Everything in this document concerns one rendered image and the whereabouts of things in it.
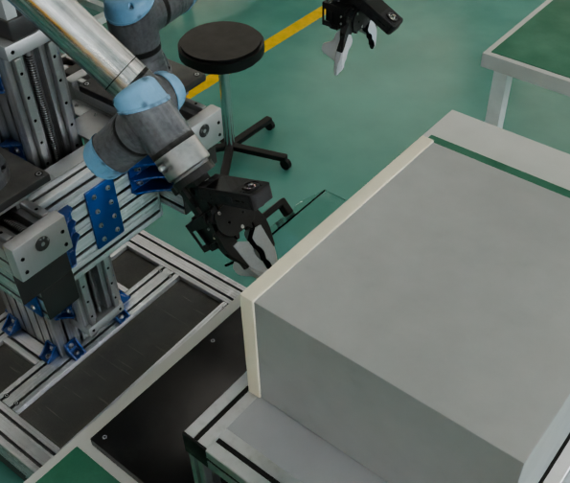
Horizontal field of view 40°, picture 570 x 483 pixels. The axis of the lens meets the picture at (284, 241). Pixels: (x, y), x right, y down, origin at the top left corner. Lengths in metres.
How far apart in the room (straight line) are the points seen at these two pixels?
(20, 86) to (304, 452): 1.08
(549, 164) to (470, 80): 1.83
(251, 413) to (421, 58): 3.21
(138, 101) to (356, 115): 2.59
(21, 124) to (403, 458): 1.21
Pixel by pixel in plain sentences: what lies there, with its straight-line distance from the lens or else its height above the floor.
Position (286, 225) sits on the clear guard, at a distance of 1.45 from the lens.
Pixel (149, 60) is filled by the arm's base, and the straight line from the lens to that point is 1.90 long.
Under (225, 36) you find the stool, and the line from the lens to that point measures 3.15.
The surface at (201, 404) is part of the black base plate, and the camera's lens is 1.56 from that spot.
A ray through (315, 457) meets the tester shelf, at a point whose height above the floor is 1.11.
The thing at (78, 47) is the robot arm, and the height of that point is 1.43.
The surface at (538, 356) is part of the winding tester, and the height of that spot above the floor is 1.32.
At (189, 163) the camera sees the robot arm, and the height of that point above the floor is 1.35.
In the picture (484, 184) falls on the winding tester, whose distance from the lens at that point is 1.17.
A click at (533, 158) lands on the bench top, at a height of 0.75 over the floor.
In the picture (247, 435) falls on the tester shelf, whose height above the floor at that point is 1.11.
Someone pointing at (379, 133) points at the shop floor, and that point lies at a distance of 3.56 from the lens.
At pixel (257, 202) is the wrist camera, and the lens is 1.08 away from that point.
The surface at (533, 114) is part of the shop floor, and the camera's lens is 3.81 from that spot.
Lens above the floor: 2.03
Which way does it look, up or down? 43 degrees down
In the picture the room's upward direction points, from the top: 2 degrees counter-clockwise
